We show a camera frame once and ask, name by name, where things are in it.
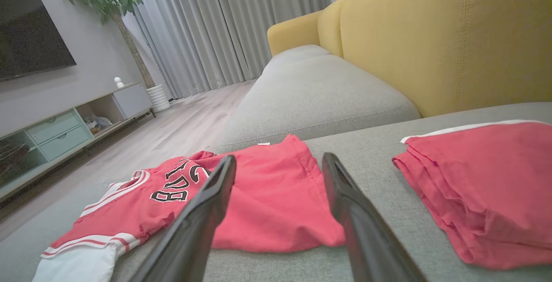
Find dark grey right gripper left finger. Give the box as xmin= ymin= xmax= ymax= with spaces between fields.
xmin=129 ymin=155 xmax=237 ymax=282

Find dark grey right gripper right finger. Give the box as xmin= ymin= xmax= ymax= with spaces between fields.
xmin=322 ymin=152 xmax=428 ymax=282

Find red white basketball jersey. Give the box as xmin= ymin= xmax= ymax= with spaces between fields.
xmin=32 ymin=135 xmax=345 ymax=282

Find red shorts with white stripe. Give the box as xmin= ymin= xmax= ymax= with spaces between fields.
xmin=392 ymin=120 xmax=552 ymax=270

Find yellow and grey sofa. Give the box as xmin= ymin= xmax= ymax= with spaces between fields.
xmin=0 ymin=102 xmax=552 ymax=282

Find white ribbed plant pot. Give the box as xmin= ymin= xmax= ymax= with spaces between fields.
xmin=146 ymin=85 xmax=172 ymax=113

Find pale toy in cabinet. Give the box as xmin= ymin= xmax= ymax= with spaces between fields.
xmin=84 ymin=115 xmax=113 ymax=135

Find grey sofa seat cushion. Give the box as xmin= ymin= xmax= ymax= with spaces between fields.
xmin=216 ymin=54 xmax=421 ymax=153
xmin=264 ymin=44 xmax=332 ymax=69

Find long low TV cabinet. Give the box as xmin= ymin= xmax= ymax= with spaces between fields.
xmin=0 ymin=82 xmax=156 ymax=201

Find grey pleated curtain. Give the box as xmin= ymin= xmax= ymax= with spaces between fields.
xmin=123 ymin=0 xmax=332 ymax=100

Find yellow sofa backrest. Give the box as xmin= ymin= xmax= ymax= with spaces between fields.
xmin=267 ymin=0 xmax=552 ymax=118

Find black flat screen TV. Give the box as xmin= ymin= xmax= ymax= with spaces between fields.
xmin=0 ymin=0 xmax=77 ymax=82

